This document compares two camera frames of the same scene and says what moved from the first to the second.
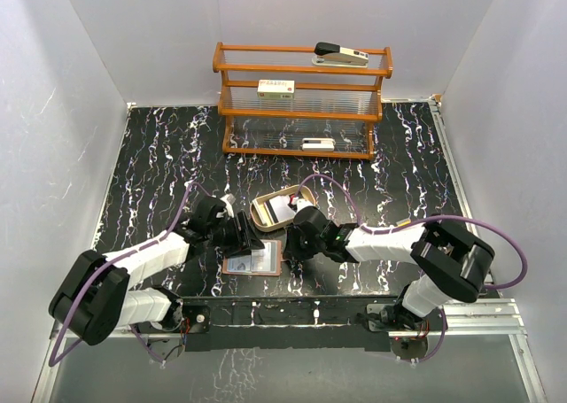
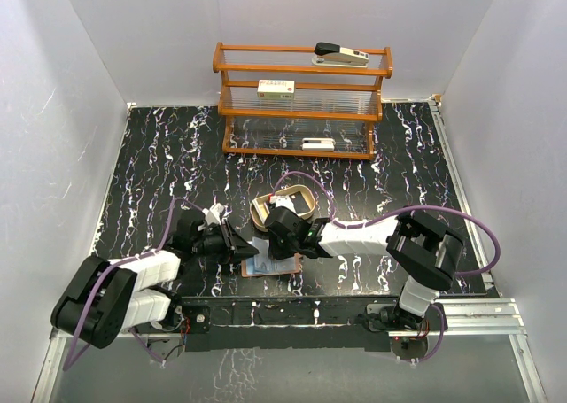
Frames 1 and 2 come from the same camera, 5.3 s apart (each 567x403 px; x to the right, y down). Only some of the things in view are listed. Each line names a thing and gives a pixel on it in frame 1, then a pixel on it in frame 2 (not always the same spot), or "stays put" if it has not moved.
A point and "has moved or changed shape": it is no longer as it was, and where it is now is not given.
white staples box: (275, 89) stays put
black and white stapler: (332, 55) stays put
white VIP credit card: (239, 264) → (261, 265)
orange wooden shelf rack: (276, 102) stays put
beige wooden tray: (277, 209) stays put
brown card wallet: (265, 261) has moved or changed shape
